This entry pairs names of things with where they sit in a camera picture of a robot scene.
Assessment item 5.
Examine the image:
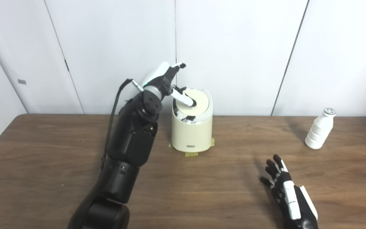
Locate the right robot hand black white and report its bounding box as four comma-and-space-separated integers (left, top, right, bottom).
259, 154, 319, 229

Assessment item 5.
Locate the round cream bin lid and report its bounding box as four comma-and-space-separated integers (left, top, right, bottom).
178, 90, 209, 116

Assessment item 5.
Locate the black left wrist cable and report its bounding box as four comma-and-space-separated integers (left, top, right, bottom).
102, 79, 144, 163

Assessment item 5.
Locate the cream-colored bin body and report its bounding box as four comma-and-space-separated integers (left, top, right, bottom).
170, 88, 214, 153

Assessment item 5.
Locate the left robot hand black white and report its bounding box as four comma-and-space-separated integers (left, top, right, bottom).
142, 62, 197, 107

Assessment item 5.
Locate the small white plastic bottle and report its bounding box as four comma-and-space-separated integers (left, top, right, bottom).
305, 108, 336, 149

